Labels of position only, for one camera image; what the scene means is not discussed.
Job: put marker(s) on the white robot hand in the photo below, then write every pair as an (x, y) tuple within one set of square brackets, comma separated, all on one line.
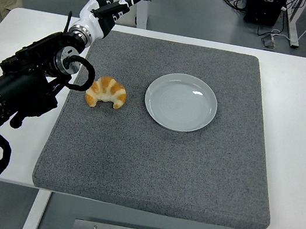
[(93, 22)]

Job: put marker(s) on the golden croissant bread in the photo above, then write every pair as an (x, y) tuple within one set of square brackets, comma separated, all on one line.
[(110, 89)]

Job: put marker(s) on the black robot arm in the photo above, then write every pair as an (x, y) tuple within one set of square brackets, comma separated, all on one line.
[(22, 82)]

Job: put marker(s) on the pale grey round plate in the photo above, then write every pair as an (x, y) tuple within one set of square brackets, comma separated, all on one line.
[(180, 103)]

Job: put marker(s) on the grey felt mat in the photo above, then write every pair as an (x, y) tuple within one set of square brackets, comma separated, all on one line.
[(161, 166)]

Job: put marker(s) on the black computer case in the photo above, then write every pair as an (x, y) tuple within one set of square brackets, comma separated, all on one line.
[(265, 8)]

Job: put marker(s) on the small grey power adapter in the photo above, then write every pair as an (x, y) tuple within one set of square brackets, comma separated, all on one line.
[(269, 41)]

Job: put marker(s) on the white table leg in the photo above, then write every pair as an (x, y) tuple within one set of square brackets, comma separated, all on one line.
[(35, 212)]

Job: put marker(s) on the white desk leg with foot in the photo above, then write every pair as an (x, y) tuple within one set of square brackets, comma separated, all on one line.
[(295, 24)]

